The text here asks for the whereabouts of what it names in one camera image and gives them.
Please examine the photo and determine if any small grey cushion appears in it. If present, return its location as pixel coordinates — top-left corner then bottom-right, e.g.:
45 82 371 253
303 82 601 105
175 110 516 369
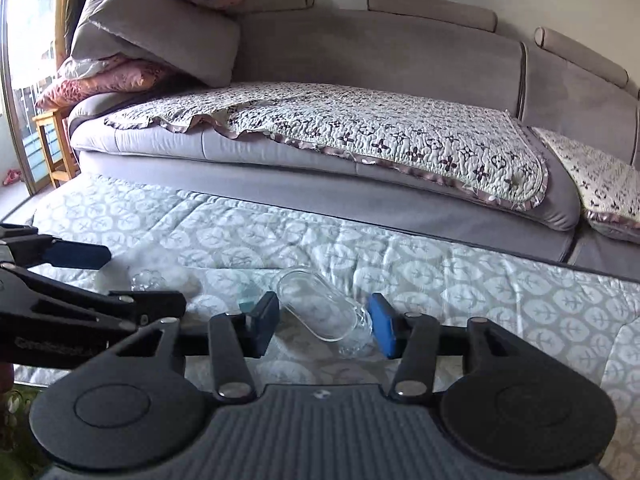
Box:
70 0 123 61

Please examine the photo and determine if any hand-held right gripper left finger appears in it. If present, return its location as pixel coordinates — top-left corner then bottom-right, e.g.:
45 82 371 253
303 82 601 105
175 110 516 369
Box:
107 291 281 404

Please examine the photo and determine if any glass sliding door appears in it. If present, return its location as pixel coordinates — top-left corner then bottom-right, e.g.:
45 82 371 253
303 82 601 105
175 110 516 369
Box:
0 0 66 196

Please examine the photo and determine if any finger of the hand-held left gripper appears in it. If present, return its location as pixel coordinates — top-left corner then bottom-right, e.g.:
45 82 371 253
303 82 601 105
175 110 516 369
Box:
0 265 187 333
0 224 112 272

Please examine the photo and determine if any small clear plastic container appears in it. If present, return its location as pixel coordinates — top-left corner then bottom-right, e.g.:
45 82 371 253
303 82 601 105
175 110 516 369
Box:
131 269 167 292

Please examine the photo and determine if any green lime-print phone case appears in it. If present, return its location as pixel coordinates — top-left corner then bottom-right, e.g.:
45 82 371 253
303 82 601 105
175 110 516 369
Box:
0 382 51 480

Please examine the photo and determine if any small floral sofa cover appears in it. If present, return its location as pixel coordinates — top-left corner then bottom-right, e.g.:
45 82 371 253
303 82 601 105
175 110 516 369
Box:
530 126 640 246

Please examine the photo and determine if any grey sofa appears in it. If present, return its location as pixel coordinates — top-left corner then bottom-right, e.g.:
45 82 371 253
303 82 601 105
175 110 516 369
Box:
67 0 640 276

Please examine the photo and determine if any large floral sofa cover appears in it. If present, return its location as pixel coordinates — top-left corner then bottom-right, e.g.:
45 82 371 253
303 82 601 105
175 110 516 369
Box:
102 82 550 211

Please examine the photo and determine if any wooden stool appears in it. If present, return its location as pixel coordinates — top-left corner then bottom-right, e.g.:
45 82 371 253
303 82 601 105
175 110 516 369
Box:
32 109 78 188

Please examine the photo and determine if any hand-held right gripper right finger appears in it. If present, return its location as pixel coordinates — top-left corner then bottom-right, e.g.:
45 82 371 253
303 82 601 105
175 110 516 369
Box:
367 292 546 405

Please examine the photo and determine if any clear plastic clip box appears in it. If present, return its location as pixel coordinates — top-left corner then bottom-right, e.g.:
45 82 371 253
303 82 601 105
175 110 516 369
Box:
274 267 375 358

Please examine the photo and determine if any large grey cushion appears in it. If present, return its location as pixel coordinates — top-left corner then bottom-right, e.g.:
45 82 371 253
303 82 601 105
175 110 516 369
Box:
87 0 242 88

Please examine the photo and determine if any white floral pillow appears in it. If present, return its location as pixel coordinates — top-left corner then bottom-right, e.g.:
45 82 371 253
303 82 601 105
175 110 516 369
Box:
57 55 131 80

